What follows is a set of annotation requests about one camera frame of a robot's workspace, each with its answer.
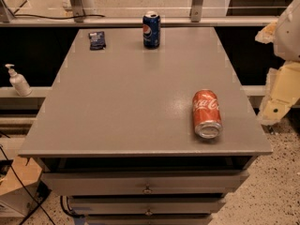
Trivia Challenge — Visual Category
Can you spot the blue pepsi can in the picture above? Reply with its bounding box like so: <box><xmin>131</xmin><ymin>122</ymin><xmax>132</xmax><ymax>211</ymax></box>
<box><xmin>142</xmin><ymin>11</ymin><xmax>160</xmax><ymax>49</ymax></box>

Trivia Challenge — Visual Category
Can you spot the metal frame post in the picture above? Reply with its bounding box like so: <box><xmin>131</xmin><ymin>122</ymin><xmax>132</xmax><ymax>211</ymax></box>
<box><xmin>69</xmin><ymin>0</ymin><xmax>85</xmax><ymax>23</ymax></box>
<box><xmin>190</xmin><ymin>0</ymin><xmax>203</xmax><ymax>23</ymax></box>

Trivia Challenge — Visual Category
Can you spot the bottom grey drawer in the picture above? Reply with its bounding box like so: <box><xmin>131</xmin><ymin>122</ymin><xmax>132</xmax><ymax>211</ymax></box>
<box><xmin>85</xmin><ymin>215</ymin><xmax>213</xmax><ymax>225</ymax></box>

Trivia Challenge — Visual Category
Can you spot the black cable on ledge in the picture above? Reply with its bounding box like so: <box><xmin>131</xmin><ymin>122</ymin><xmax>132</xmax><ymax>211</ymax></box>
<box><xmin>13</xmin><ymin>13</ymin><xmax>106</xmax><ymax>21</ymax></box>

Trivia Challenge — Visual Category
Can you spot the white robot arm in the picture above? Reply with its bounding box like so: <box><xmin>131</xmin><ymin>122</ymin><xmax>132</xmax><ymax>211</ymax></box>
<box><xmin>255</xmin><ymin>0</ymin><xmax>300</xmax><ymax>126</ymax></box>

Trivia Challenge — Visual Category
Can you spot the middle grey drawer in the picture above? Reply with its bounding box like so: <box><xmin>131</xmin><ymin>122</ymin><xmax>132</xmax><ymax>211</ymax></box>
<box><xmin>69</xmin><ymin>196</ymin><xmax>225</xmax><ymax>215</ymax></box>

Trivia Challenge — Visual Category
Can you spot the right metal frame post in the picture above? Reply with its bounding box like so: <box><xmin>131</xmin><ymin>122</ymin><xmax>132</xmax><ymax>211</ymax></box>
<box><xmin>190</xmin><ymin>0</ymin><xmax>203</xmax><ymax>23</ymax></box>

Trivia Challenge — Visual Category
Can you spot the black cable on floor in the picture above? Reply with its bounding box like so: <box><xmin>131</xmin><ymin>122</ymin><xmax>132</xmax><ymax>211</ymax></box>
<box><xmin>0</xmin><ymin>131</ymin><xmax>57</xmax><ymax>225</ymax></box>

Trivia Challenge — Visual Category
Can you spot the cardboard box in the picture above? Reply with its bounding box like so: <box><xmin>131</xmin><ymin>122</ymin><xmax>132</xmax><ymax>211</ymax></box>
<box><xmin>0</xmin><ymin>157</ymin><xmax>41</xmax><ymax>218</ymax></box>

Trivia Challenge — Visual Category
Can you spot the dark blue snack packet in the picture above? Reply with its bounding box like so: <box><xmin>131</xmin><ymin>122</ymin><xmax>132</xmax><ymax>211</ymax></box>
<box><xmin>88</xmin><ymin>31</ymin><xmax>106</xmax><ymax>51</ymax></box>

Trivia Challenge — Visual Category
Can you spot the grey drawer cabinet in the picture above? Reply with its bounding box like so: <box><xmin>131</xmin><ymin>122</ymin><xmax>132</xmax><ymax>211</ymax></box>
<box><xmin>18</xmin><ymin>27</ymin><xmax>274</xmax><ymax>225</ymax></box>

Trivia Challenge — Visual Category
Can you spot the left metal frame post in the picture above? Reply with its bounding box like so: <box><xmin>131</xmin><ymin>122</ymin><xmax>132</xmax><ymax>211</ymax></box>
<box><xmin>69</xmin><ymin>0</ymin><xmax>85</xmax><ymax>23</ymax></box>

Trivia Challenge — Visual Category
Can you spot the white pump dispenser bottle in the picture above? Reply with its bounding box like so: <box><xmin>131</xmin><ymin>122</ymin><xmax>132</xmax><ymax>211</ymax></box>
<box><xmin>5</xmin><ymin>64</ymin><xmax>32</xmax><ymax>97</ymax></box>

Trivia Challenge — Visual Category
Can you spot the red coke can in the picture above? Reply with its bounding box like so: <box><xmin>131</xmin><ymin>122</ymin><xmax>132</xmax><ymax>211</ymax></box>
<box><xmin>192</xmin><ymin>89</ymin><xmax>222</xmax><ymax>139</ymax></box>

